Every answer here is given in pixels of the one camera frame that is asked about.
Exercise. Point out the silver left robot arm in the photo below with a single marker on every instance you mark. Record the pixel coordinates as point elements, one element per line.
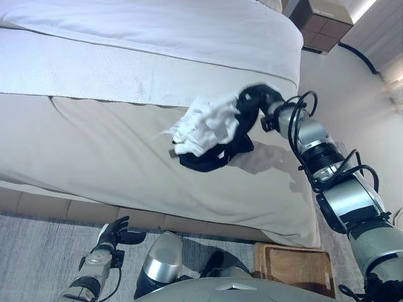
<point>94,264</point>

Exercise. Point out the sheer beige curtain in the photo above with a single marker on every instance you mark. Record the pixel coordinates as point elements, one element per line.
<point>378,37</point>

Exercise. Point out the plain white garment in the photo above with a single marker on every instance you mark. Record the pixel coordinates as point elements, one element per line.
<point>214,116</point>

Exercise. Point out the grey robot torso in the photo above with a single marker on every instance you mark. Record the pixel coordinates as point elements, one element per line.
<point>233,291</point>

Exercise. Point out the white duvet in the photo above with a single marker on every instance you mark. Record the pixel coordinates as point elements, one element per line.
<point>157,31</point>

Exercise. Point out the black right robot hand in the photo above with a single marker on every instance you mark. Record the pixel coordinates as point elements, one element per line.
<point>267,92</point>

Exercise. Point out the bed with beige cover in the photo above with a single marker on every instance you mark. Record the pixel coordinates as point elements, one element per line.
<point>94,151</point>

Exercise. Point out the grey striped rug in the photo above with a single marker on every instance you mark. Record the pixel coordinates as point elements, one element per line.
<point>37,245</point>

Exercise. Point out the silver left robot leg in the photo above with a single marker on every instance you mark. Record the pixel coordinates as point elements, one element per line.
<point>160,261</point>

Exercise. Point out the black garment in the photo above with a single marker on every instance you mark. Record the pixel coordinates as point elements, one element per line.
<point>201,163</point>

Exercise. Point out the brown wicker basket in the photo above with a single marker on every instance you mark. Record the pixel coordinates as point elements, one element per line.
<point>292,264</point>

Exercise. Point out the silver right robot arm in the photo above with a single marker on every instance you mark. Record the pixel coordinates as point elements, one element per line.
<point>346,195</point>

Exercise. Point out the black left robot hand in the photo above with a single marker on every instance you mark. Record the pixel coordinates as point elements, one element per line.
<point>115,232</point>

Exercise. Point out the brown nightstand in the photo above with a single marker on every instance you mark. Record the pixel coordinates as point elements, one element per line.
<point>321,28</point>

